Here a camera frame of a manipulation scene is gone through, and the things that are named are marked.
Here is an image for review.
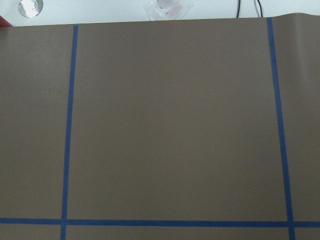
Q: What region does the clear plastic bag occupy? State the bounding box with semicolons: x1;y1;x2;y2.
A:
143;0;193;21

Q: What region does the red cylinder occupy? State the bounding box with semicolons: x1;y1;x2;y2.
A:
0;15;12;28

